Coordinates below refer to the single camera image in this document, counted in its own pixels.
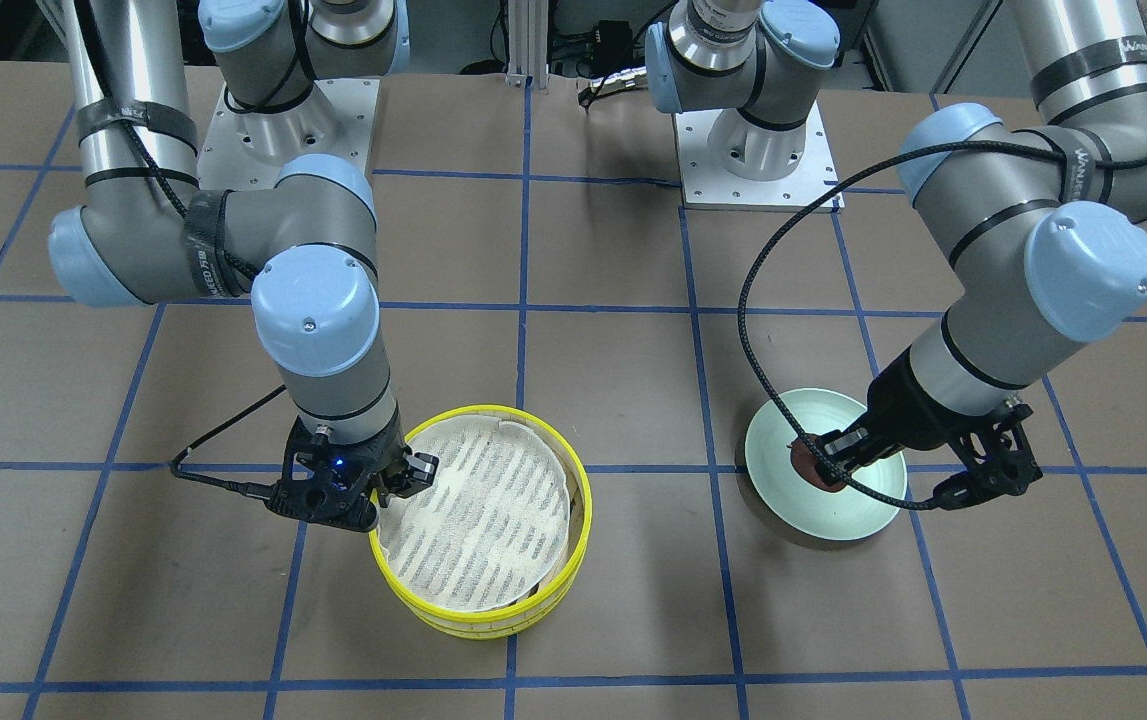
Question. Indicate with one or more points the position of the brown steamed bun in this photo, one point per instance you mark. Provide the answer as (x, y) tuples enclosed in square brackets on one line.
[(806, 465)]

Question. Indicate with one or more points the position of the yellow steamer basket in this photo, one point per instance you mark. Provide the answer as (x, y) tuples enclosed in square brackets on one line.
[(497, 541)]

